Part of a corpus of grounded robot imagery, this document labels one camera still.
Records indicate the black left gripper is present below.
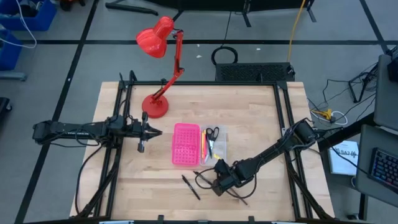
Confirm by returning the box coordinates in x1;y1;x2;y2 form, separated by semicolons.
133;111;163;154

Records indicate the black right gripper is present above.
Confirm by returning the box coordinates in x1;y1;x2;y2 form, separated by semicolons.
212;159;243;197

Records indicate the pink-lidded clear supply box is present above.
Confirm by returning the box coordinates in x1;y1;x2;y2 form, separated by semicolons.
171;123;229;167

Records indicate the yellow power plug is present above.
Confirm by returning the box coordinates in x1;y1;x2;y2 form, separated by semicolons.
310;108;334;121

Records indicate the thick matte black pen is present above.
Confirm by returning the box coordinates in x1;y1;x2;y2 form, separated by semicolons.
180;174;201;201

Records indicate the red desk lamp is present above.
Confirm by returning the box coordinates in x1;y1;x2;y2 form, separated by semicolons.
135;16;185;119

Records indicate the white printed booklet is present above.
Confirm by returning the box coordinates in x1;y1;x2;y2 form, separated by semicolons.
327;139;360;177

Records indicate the yellow hanging cable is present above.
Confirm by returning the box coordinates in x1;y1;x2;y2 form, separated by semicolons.
286;0;308;63

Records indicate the black perforated computer tower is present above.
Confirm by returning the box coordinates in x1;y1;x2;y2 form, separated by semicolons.
215;62;296;83

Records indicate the white cable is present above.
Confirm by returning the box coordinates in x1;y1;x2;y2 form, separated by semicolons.
0;0;38;50

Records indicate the coiled black cable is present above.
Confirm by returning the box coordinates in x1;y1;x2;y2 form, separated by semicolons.
211;45;239;67

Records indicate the black stand foot bar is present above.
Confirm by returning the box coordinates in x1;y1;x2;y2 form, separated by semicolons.
104;2;160;17

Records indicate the grey desk with keyboard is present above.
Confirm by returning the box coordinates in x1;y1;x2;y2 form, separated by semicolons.
355;124;398;207

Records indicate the backlit black keyboard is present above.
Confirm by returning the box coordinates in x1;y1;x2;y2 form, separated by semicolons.
368;147;398;193

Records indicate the long black base cable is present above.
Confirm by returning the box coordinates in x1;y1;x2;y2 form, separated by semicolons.
74;142;108;217

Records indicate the black metal rig frame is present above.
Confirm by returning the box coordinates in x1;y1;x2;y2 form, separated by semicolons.
75;70;336;224

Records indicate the large blue bin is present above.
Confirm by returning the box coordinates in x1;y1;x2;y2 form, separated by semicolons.
0;0;58;32

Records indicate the small blue bin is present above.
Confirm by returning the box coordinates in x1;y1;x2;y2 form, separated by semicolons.
0;30;24;72

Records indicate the black tripod stand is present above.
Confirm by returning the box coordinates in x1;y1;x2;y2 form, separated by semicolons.
348;70;379;104

